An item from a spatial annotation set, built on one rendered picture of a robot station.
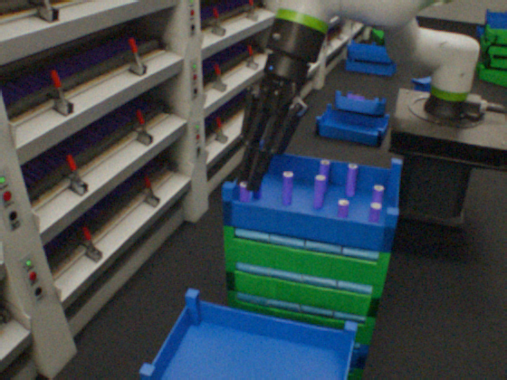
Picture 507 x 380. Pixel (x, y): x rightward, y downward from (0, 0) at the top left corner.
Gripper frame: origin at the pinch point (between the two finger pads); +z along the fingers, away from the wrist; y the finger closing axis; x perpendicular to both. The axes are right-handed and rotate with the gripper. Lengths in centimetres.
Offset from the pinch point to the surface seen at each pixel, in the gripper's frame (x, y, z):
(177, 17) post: -14, 54, -24
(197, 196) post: -41, 54, 27
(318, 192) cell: -10.8, -7.3, 0.9
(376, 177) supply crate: -24.0, -10.8, -4.1
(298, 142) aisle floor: -104, 70, 7
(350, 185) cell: -19.0, -8.7, -1.3
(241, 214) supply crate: 1.2, -1.7, 7.9
